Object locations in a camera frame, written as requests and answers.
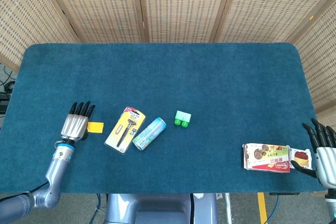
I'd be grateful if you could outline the white snack packet red fruit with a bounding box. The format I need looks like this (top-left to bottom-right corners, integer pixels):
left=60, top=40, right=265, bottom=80
left=288, top=147, right=313, bottom=170

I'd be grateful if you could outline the razor blister pack yellow card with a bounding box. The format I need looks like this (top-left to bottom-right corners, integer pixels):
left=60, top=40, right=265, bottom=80
left=104, top=106, right=146, bottom=155

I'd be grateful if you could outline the yellow sticky note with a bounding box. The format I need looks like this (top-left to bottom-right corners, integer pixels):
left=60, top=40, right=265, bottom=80
left=87, top=121, right=104, bottom=133

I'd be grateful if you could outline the green toy building block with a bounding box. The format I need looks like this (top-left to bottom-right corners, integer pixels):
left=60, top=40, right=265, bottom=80
left=173, top=110, right=192, bottom=129

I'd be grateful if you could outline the blue floor cable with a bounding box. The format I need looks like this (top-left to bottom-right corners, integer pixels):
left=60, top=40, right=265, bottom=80
left=267, top=194, right=281, bottom=224
left=90, top=194, right=106, bottom=224

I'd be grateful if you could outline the grey robot torso base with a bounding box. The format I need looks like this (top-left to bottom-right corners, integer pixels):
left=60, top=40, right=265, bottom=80
left=104, top=193, right=218, bottom=224

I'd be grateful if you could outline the blue carpet table cover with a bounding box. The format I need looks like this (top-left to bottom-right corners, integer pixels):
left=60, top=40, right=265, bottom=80
left=0, top=42, right=326, bottom=195

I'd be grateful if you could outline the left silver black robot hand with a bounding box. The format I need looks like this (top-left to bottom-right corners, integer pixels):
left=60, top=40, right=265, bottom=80
left=60, top=101, right=96, bottom=143

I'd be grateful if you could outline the snack carton with cookie print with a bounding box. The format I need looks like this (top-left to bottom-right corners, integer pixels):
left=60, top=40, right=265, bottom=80
left=241, top=143, right=291, bottom=174

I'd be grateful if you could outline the light blue drink can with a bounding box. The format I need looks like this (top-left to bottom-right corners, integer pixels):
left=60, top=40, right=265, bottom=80
left=132, top=117, right=167, bottom=152

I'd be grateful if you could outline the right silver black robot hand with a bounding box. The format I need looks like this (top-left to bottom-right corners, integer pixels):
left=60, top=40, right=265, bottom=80
left=290, top=118, right=336, bottom=189

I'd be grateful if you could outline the woven rattan folding screen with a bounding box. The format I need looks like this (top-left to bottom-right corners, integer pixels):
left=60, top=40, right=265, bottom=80
left=0, top=0, right=336, bottom=130

